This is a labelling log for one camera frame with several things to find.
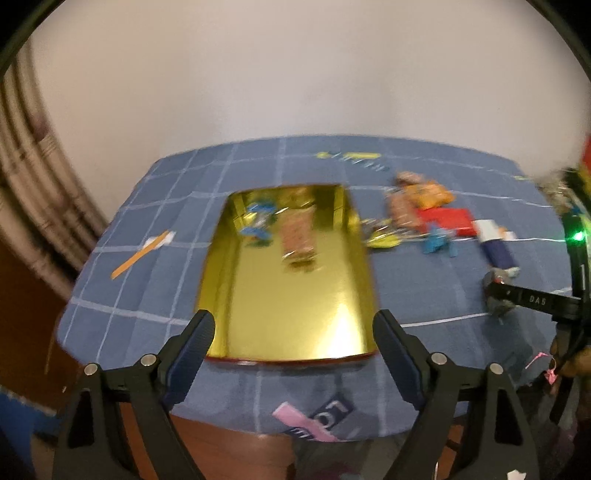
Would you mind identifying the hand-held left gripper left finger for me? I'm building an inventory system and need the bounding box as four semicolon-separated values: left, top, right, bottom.
52;310;216;480

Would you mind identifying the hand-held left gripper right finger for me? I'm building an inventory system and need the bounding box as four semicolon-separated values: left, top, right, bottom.
372;310;540;480

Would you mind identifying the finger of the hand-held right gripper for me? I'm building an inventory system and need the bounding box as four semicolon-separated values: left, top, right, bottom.
482;270;585;321

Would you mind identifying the navy and white snack packet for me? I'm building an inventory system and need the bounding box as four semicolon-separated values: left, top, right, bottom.
472;218;522;278

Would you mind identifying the gold tin tray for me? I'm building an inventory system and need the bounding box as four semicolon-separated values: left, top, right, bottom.
196;184;380;367

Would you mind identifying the red snack packet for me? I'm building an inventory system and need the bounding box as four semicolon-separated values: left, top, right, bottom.
418;209;474;238

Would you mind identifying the yellow candy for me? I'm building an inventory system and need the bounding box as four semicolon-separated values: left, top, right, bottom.
367;228;402;250

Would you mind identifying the clear biscuit packet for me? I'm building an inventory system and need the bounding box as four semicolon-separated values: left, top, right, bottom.
385;187;423;232
276;205;319;268

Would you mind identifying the pink ribbon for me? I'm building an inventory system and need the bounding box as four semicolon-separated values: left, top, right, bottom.
524;352;557;385

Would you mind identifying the blue checked tablecloth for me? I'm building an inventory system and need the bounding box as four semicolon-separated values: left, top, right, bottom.
55;135;578;444

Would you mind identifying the orange tape strip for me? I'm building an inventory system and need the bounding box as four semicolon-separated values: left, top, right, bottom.
111;231;176;280

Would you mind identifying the orange snack packet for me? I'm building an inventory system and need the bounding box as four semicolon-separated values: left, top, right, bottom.
413;181;455;208

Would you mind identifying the brown wooden cabinet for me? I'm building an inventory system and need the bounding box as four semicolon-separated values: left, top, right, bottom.
0;240;79;407

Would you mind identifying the blue cloth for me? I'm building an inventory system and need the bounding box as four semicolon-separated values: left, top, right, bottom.
0;388;33;439

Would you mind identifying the beige patterned curtain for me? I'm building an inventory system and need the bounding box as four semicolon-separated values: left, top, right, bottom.
0;55;109;296

